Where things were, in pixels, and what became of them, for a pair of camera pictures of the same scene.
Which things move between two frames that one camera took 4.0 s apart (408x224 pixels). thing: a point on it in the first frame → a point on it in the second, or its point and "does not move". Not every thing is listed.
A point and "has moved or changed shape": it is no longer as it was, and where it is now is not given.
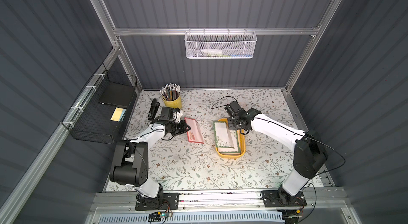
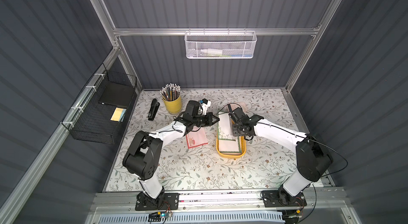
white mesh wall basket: x=220 y=44 does not move
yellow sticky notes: x=118 y=114 does not move
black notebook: x=117 y=94 does not move
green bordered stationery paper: x=227 y=140 has moved or changed shape
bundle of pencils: x=170 y=92 does not move
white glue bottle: x=211 y=51 does not move
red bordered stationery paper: x=194 y=134 has moved or changed shape
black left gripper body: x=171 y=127 → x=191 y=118
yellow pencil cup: x=176 y=103 does not move
